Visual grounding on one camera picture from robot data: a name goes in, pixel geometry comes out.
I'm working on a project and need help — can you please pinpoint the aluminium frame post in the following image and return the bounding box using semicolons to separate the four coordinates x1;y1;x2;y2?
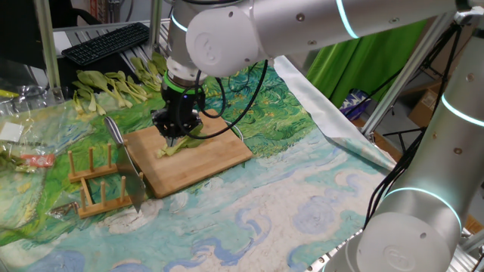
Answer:
459;229;484;255
148;0;164;54
361;13;458;139
33;0;65;102

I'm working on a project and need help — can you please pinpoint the black monitor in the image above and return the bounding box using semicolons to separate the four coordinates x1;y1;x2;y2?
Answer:
0;0;47;71

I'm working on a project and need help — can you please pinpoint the dark green vegetable bunch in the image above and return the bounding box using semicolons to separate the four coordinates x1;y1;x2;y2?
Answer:
0;150;27;174

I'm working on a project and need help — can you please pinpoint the black office chair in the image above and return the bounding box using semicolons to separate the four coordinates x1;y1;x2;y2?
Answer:
48;0;103;27

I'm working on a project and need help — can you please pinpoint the green fabric curtain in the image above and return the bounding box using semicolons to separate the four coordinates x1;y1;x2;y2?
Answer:
306;18;428;109

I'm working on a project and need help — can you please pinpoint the black tripod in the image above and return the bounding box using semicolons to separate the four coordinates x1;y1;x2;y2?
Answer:
381;26;470;152

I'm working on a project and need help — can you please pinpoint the open brown cardboard box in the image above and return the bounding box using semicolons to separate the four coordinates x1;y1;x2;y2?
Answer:
407;77;453;128

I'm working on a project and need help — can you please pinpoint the bamboo cutting board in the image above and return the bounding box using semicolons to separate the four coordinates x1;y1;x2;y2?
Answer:
123;109;254;199

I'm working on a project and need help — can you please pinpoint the clear plastic bag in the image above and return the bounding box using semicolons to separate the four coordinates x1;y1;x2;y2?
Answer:
0;85;95;245

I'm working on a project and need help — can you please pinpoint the painted landscape tablecloth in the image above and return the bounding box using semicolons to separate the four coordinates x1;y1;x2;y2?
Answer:
0;52;404;272

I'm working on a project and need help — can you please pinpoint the green pakchoi stalk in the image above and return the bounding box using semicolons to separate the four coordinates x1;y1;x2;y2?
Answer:
157;124;208;159

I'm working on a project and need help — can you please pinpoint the small bag of screws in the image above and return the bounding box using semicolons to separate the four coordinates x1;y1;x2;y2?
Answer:
47;201;80;221

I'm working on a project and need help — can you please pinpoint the white paper label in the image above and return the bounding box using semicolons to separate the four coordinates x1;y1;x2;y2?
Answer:
0;121;25;143

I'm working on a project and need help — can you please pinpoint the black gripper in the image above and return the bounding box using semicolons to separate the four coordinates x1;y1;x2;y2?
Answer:
150;88;207;147

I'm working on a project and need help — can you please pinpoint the wooden peg rack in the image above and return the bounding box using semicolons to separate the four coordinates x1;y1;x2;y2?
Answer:
67;139;147;219

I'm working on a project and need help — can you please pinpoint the pile of bok choy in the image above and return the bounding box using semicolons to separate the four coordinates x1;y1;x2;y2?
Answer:
56;52;141;100

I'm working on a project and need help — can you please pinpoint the red printed label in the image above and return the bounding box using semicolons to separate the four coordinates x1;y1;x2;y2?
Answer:
20;153;57;168

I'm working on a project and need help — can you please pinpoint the blue patterned bag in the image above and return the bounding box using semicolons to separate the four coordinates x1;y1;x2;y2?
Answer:
339;88;374;122

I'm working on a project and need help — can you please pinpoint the black computer keyboard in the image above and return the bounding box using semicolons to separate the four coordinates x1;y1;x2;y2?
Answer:
61;21;151;67

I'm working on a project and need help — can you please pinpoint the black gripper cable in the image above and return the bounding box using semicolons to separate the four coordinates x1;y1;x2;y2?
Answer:
175;58;269;140

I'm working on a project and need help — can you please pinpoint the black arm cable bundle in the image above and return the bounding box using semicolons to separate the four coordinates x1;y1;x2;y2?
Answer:
362;22;466;231

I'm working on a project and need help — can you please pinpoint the steel cleaver knife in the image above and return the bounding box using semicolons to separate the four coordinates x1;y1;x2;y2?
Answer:
104;116;147;215

